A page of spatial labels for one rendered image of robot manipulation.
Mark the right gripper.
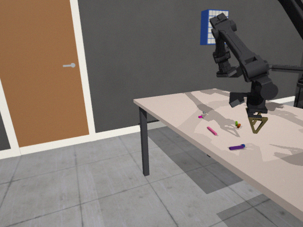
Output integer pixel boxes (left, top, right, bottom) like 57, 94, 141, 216
246, 95, 268, 134

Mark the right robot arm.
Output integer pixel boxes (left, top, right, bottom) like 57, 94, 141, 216
209, 13, 278, 108

